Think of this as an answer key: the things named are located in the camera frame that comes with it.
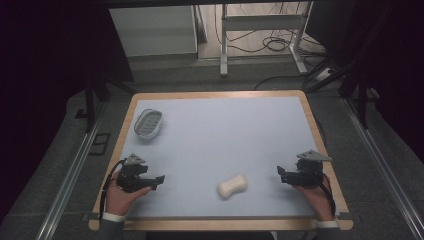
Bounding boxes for person's left hand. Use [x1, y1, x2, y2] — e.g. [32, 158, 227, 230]
[105, 169, 153, 217]

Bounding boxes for black floor cables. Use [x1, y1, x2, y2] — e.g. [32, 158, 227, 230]
[214, 2, 329, 92]

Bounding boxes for black stand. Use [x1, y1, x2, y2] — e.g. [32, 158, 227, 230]
[304, 3, 396, 130]
[82, 74, 138, 134]

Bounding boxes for white metal desk frame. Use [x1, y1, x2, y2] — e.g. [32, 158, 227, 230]
[219, 1, 315, 78]

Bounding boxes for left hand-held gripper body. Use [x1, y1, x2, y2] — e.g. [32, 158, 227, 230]
[116, 153, 150, 194]

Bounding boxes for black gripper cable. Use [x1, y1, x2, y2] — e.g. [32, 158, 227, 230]
[319, 172, 337, 218]
[98, 159, 127, 224]

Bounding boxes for metal floor rail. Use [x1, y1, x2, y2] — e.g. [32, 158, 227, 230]
[342, 97, 424, 240]
[34, 102, 105, 240]

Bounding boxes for grey oval soap dish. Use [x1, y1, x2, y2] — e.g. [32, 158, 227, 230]
[133, 108, 164, 141]

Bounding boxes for person's right hand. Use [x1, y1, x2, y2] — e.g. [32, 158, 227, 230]
[293, 174, 335, 222]

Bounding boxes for white power strip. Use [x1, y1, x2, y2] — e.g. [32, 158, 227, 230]
[314, 67, 335, 83]

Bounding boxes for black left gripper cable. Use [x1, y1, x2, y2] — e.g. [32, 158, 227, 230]
[98, 159, 127, 224]

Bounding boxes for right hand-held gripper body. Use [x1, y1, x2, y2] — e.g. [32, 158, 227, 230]
[287, 150, 333, 188]

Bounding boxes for wooden table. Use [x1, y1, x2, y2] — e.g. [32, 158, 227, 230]
[88, 89, 355, 232]

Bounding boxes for white table mat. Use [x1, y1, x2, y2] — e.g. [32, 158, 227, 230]
[119, 96, 342, 220]

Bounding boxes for white cabinet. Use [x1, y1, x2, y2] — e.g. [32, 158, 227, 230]
[108, 4, 199, 58]

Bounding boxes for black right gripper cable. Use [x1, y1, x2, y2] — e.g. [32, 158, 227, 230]
[319, 172, 337, 218]

